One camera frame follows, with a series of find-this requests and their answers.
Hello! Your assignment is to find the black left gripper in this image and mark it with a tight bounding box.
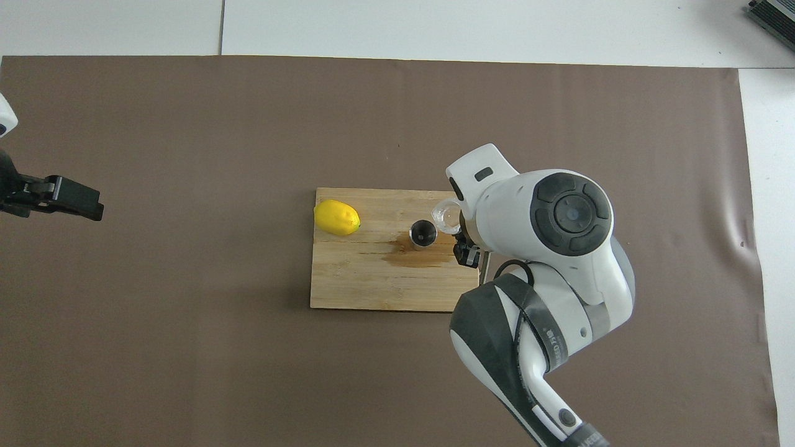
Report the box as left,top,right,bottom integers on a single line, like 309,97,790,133
0,149,104,222

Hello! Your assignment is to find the steel double jigger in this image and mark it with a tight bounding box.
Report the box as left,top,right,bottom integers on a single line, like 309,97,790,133
409,219,439,250

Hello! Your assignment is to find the clear faceted glass cup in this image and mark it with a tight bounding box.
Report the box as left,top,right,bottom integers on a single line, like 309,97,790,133
432,197,463,235

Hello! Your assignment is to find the wooden cutting board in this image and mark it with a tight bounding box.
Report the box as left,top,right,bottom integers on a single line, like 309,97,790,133
309,187,491,313

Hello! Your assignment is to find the brown paper table mat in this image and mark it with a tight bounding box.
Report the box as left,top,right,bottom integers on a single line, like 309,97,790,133
0,55,781,447

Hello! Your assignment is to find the yellow lemon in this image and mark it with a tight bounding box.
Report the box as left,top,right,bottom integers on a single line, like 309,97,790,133
313,199,361,237

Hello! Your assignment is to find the grey finned metal device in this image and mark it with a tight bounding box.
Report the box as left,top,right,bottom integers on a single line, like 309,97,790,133
745,0,795,53

